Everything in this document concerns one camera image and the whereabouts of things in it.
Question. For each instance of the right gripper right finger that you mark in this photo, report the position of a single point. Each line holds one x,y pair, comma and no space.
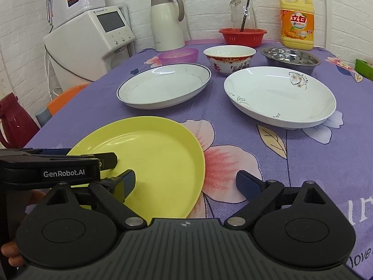
262,196

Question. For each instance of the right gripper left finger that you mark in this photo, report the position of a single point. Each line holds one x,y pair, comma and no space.
109,195

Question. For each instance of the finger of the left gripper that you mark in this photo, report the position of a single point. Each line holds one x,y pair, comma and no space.
107,160

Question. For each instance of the yellow plastic plate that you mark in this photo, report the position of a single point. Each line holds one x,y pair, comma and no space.
167,159

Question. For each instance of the white bowl red pattern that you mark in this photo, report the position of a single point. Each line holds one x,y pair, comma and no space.
227,59

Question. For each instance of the person's left hand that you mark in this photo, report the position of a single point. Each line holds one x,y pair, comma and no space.
11,251

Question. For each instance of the dark red thermos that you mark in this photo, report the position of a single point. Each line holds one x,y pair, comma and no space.
18,126

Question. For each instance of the orange plastic basin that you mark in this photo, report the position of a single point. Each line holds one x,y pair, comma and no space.
59,102

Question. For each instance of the white plate blue rim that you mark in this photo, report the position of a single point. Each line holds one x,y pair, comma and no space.
164,87

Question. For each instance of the white plate floral print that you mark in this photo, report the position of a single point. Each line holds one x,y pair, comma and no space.
280,97

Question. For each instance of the white water dispenser appliance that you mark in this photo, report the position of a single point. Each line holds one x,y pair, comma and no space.
88,46

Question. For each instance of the purple translucent plastic bowl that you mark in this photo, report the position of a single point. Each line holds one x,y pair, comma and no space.
181,55

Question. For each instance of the stainless steel bowl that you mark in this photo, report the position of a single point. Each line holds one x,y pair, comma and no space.
293,59

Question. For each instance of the red plastic colander basket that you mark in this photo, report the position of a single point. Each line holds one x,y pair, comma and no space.
249,37

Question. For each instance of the green box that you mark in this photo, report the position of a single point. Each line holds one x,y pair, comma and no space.
364,68

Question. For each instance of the yellow dish soap bottle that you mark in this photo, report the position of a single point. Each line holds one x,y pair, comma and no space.
297,24

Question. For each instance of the black stirring stick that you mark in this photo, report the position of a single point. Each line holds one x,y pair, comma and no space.
245,15

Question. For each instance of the clear glass pitcher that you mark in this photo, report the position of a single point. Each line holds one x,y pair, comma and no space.
237,9

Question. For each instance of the white thermos jug grey handle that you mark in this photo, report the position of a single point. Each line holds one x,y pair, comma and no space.
165,22

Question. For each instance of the white wall pipe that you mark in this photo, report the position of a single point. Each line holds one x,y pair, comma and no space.
328,24

